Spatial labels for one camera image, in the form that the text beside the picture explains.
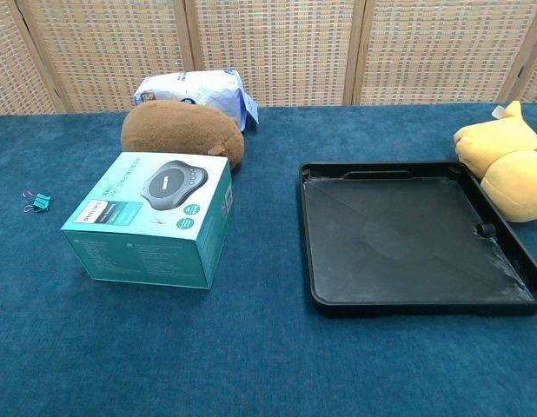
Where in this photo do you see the teal binder clip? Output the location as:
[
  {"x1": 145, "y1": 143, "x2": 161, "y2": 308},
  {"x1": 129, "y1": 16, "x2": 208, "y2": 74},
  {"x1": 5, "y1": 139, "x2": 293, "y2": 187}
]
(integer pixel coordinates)
[{"x1": 23, "y1": 189, "x2": 52, "y2": 214}]

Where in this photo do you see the teal Philips speaker box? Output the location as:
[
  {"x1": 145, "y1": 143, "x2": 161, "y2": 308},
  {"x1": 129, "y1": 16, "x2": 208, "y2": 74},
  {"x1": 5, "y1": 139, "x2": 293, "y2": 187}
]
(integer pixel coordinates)
[{"x1": 60, "y1": 151, "x2": 235, "y2": 290}]

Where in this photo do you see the brown plush toy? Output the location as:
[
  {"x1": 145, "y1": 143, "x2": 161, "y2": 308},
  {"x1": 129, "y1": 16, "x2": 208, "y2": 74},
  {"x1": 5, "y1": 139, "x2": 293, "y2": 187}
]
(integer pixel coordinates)
[{"x1": 120, "y1": 99, "x2": 246, "y2": 171}]

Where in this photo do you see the white blue plastic package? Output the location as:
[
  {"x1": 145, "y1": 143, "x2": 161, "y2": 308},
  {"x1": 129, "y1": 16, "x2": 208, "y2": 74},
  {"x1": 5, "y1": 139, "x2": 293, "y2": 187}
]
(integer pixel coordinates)
[{"x1": 132, "y1": 68, "x2": 260, "y2": 132}]

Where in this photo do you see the black plastic tray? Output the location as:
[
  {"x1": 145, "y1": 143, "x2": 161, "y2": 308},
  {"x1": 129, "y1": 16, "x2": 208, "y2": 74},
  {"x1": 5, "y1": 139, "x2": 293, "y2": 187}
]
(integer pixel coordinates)
[{"x1": 298, "y1": 160, "x2": 537, "y2": 318}]

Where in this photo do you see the woven folding screen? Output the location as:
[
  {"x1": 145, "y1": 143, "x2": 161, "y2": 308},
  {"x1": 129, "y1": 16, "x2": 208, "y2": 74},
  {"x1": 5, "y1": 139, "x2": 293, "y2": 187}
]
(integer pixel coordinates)
[{"x1": 0, "y1": 0, "x2": 537, "y2": 117}]

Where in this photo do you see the yellow plush toy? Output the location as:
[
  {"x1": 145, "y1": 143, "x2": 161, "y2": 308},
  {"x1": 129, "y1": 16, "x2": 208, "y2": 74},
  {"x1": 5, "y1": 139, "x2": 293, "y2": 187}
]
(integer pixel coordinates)
[{"x1": 453, "y1": 100, "x2": 537, "y2": 223}]

